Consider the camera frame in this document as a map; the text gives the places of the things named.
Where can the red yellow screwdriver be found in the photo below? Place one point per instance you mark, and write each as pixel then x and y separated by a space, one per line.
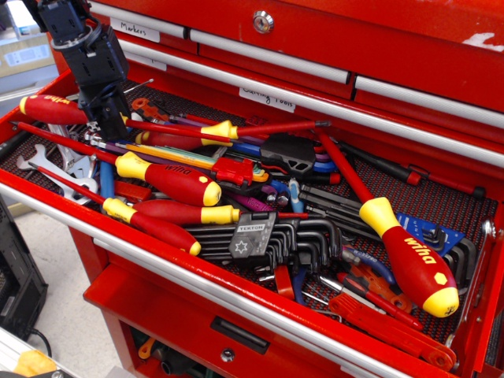
pixel 225 133
pixel 52 109

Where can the black box on floor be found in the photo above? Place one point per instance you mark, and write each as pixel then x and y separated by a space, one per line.
pixel 23 289

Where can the white paper drawer label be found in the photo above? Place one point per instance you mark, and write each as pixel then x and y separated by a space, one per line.
pixel 267 100

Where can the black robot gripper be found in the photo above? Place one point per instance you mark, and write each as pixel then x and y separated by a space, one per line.
pixel 98 64

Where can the blue handled tool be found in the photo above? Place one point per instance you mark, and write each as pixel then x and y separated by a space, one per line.
pixel 106 180

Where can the red tool chest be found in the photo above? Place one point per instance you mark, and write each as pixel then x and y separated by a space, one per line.
pixel 405 50

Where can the blue handled pliers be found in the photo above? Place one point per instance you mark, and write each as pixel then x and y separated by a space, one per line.
pixel 366 262

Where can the black red thin screwdriver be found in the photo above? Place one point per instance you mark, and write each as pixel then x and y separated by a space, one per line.
pixel 411 174

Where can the red Wiha screwdriver centre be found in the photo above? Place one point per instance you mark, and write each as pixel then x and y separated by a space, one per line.
pixel 179 182

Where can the large red Wiha screwdriver right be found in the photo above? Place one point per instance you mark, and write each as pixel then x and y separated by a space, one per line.
pixel 419 271

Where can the small red screwdriver front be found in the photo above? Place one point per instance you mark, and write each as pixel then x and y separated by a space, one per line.
pixel 165 231

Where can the white Markers label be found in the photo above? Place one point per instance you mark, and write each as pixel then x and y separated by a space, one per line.
pixel 134 29

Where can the red screwdriver under centre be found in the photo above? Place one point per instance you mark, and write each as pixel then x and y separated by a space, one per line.
pixel 183 214

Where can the blue hex key holder set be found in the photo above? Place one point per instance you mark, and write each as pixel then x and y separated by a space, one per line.
pixel 456 250

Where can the black Tekton torx key set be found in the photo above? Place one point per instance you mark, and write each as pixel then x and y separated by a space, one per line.
pixel 266 239

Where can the silver adjustable wrench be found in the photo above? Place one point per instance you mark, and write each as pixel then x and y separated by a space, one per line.
pixel 75 164

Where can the red folding key tool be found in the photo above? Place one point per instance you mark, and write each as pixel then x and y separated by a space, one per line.
pixel 393 332

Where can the open red drawer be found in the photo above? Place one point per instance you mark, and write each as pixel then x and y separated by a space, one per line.
pixel 272 312

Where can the silver open end wrench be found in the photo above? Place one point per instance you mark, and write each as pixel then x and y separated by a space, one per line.
pixel 68 184

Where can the silver chest lock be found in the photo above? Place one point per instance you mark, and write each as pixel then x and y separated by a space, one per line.
pixel 263 22

